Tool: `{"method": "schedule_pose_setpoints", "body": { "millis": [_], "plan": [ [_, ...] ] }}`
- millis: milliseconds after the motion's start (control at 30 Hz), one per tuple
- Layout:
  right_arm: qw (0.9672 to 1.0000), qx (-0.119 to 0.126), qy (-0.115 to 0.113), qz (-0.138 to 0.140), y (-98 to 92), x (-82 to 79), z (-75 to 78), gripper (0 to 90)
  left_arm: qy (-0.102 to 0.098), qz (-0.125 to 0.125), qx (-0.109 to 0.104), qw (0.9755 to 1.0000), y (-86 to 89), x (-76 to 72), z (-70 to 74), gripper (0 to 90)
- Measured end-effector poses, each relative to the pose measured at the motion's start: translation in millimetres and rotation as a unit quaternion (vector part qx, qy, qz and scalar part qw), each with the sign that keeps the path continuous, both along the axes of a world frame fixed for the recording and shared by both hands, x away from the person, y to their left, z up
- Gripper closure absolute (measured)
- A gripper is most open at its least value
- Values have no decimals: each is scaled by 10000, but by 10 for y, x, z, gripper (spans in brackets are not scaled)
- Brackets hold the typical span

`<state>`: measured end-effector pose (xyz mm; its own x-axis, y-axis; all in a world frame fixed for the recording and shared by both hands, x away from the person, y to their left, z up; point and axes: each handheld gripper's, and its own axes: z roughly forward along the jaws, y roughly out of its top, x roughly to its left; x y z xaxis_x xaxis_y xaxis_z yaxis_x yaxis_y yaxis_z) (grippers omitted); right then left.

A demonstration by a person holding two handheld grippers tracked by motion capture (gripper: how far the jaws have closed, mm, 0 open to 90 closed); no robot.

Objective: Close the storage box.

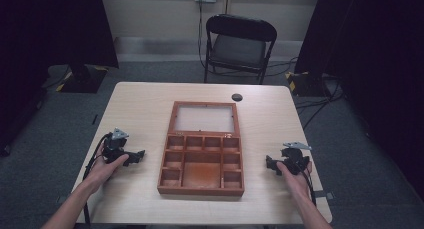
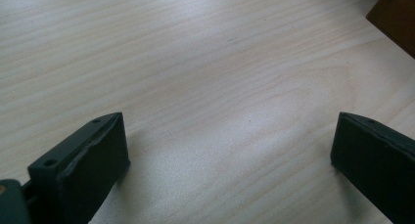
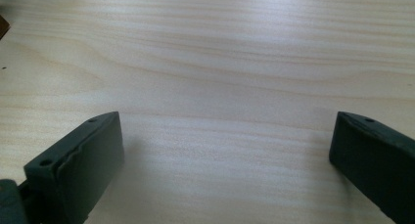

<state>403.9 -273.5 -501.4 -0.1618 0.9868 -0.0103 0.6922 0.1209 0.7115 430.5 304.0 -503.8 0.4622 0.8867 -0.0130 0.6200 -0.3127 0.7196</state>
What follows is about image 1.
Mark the small dark strip on floor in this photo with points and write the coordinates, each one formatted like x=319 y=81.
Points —
x=95 y=119

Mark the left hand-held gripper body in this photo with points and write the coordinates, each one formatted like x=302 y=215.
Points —
x=115 y=143

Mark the black stand base yellow tape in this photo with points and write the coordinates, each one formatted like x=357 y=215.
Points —
x=305 y=84
x=83 y=79

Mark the black folding chair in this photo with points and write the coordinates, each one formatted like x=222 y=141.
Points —
x=238 y=49

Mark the wooden box with glass lid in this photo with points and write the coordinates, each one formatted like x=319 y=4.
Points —
x=201 y=162

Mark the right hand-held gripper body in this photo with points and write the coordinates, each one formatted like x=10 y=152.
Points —
x=295 y=157

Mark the person's left hand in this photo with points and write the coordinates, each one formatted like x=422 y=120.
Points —
x=103 y=170

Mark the black curtain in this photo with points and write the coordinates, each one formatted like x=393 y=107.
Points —
x=50 y=29
x=373 y=72

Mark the person's right hand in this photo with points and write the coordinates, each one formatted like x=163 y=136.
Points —
x=295 y=184

